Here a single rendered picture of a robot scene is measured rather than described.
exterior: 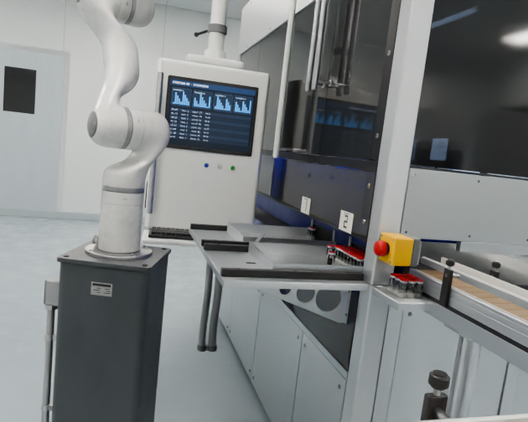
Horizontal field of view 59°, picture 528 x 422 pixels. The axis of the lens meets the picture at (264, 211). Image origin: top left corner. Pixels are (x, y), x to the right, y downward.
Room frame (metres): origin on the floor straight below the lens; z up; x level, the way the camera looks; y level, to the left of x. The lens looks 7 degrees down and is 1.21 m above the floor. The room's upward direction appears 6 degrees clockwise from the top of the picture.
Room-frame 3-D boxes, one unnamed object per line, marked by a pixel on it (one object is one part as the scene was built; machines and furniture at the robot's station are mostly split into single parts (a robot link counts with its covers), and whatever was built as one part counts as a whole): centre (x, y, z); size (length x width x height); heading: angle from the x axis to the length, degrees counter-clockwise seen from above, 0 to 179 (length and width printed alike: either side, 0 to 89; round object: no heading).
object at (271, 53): (2.43, 0.05, 1.51); 0.49 x 0.01 x 0.59; 17
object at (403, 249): (1.17, -0.35, 1.00); 0.08 x 0.07 x 0.07; 107
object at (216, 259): (1.52, -0.05, 0.87); 0.70 x 0.48 x 0.02; 17
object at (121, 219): (1.35, 0.41, 0.95); 0.19 x 0.19 x 0.18
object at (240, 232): (1.70, -0.07, 0.90); 0.34 x 0.26 x 0.04; 107
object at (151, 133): (1.37, 0.39, 1.16); 0.19 x 0.12 x 0.24; 133
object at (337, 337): (2.23, -0.01, 0.73); 1.98 x 0.01 x 0.25; 17
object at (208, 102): (2.19, 0.30, 1.19); 0.50 x 0.19 x 0.78; 103
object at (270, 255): (1.38, -0.16, 0.90); 0.34 x 0.26 x 0.04; 107
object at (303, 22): (1.92, -0.11, 1.51); 0.47 x 0.01 x 0.59; 17
